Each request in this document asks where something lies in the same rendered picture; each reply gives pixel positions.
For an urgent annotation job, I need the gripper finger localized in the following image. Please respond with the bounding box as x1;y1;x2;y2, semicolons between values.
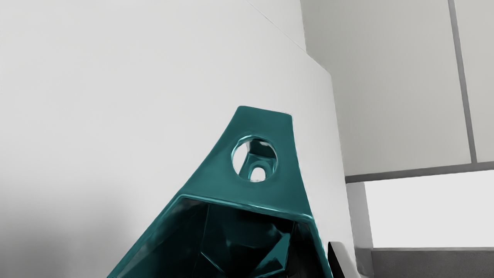
328;242;361;278

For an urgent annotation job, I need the teal faceted mug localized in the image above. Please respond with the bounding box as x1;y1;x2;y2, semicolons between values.
107;105;335;278

